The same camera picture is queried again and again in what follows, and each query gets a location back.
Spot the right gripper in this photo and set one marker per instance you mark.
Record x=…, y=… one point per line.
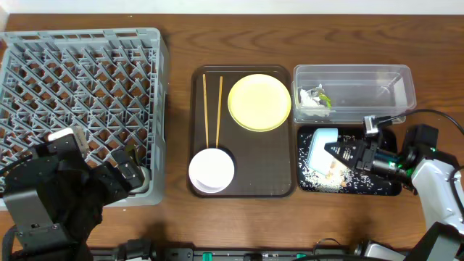
x=365, y=156

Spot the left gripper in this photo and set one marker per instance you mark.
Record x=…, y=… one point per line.
x=118, y=171

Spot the blue bowl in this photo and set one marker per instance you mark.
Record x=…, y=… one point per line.
x=318, y=158

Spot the green snack wrapper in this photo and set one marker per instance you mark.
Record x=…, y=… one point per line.
x=324, y=100

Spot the wooden chopstick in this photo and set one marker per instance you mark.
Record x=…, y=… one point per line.
x=219, y=107
x=206, y=124

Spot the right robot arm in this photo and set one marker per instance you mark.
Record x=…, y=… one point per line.
x=432, y=174

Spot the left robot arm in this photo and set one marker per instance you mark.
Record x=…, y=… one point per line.
x=56, y=200

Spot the black waste tray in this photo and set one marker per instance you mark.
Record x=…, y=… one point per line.
x=380, y=185

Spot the rice and nut scraps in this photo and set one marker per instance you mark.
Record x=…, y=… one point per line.
x=326, y=179

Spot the white cup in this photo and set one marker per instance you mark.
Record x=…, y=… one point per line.
x=145, y=185

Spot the crumpled white tissue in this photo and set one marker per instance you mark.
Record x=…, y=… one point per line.
x=311, y=103

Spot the clear plastic bin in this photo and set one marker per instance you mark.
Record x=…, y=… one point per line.
x=355, y=90

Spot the grey dish rack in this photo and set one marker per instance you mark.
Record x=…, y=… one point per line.
x=112, y=83

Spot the dark brown serving tray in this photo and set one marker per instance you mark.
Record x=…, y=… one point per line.
x=265, y=165

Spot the pink bowl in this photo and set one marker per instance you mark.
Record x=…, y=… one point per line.
x=211, y=170

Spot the yellow plate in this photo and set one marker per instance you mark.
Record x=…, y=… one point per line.
x=259, y=102

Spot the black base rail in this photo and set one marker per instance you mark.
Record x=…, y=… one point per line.
x=325, y=249

